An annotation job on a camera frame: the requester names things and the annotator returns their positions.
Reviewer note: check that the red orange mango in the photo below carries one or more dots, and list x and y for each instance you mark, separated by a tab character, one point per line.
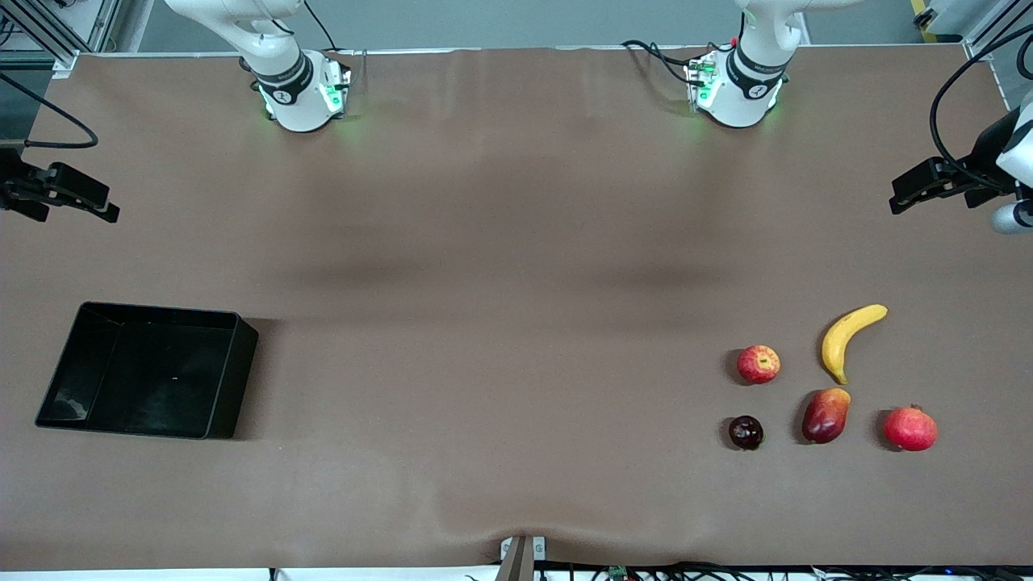
825	418

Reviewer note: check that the dark purple plum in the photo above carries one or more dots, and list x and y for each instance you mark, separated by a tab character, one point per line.
746	433

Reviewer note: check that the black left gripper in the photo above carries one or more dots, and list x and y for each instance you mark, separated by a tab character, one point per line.
984	156

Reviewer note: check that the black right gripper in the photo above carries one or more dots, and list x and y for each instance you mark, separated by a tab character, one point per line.
13	184

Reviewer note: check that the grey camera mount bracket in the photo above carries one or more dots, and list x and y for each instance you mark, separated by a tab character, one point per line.
520	557

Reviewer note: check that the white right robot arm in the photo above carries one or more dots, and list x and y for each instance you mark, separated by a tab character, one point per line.
303	101

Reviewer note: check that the red pomegranate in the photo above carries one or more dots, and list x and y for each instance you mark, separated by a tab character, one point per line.
910	429

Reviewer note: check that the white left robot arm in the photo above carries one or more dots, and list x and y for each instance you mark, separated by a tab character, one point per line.
738	97

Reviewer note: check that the silver aluminium frame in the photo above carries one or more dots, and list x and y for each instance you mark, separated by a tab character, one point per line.
56	44
993	28

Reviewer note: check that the black plastic box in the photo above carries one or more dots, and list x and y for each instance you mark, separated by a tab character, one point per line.
145	371

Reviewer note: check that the brown table mat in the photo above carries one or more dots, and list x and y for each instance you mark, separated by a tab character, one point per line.
516	242

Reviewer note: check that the red yellow apple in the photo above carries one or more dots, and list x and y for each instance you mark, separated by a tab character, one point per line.
759	365

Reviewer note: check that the yellow banana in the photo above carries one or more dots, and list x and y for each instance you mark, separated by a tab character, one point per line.
847	331

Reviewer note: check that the small green circuit board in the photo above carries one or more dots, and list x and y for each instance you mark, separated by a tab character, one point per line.
618	572

